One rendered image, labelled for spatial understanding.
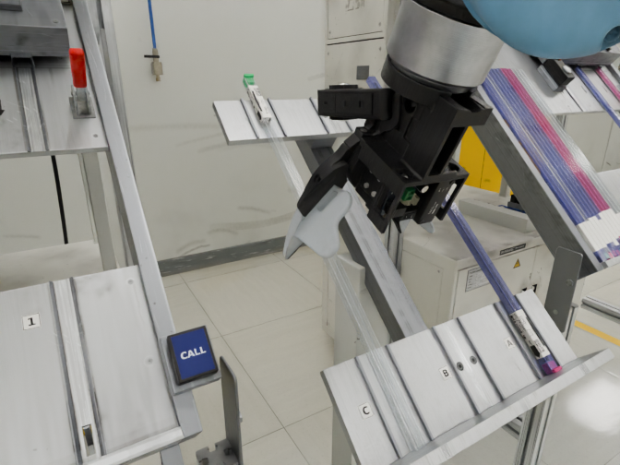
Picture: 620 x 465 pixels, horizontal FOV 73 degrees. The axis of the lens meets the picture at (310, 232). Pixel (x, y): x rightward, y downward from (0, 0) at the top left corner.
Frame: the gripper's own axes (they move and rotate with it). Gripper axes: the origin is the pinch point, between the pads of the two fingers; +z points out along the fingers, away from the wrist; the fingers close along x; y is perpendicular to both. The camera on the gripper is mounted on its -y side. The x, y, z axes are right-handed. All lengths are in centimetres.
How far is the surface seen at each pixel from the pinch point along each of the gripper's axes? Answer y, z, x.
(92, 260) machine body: -59, 59, -23
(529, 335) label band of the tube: 15.2, 7.2, 21.0
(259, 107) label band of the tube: -23.0, -3.1, -0.8
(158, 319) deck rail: -3.8, 11.4, -18.8
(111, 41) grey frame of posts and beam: -56, 2, -14
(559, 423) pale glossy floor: 24, 87, 101
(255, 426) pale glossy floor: -20, 109, 14
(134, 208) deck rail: -17.8, 7.2, -18.2
